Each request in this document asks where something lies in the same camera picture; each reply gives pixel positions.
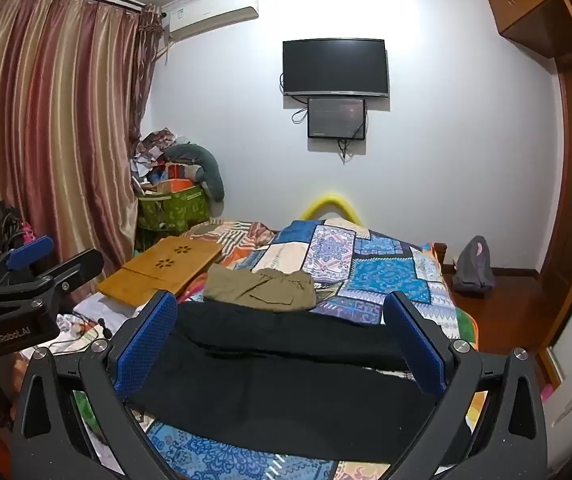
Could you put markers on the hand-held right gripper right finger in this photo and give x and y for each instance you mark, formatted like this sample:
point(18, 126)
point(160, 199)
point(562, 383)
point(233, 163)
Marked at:
point(415, 345)

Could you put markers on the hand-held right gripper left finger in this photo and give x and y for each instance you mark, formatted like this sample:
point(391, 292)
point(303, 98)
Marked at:
point(146, 342)

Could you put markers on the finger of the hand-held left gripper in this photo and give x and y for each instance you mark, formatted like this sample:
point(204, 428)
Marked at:
point(30, 251)
point(78, 262)

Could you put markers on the black pants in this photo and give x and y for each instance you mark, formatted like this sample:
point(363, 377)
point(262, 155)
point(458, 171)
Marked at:
point(276, 390)

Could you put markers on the khaki pants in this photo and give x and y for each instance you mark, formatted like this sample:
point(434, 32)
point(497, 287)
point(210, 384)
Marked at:
point(261, 287)

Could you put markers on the wooden lap desk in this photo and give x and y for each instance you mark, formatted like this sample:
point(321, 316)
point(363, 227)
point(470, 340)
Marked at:
point(161, 267)

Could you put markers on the patchwork blanket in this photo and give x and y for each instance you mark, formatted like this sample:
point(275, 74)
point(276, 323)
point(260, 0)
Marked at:
point(365, 265)

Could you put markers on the grey backpack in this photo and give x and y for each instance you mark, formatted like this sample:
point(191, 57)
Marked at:
point(473, 267)

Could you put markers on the green storage box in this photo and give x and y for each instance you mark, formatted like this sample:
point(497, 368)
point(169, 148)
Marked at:
point(176, 210)

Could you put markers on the pile of papers and clothes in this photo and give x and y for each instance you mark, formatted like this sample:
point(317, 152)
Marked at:
point(151, 152)

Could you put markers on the striped red curtain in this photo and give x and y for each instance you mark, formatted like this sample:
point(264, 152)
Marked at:
point(41, 110)

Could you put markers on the grey pillow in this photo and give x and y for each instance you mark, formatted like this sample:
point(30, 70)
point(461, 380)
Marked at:
point(211, 170)

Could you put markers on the yellow foam tube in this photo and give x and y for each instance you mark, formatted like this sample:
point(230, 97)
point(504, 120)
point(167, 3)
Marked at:
point(331, 202)

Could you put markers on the white air conditioner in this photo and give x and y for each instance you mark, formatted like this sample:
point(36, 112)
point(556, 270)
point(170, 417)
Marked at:
point(206, 15)

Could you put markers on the wooden overhead cabinet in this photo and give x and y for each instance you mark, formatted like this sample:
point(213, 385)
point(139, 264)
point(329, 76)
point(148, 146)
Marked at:
point(525, 0)

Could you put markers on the small black wall monitor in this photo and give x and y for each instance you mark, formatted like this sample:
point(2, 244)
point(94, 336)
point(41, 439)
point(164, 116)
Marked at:
point(336, 117)

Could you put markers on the black wall television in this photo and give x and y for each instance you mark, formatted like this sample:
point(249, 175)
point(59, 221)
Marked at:
point(336, 67)

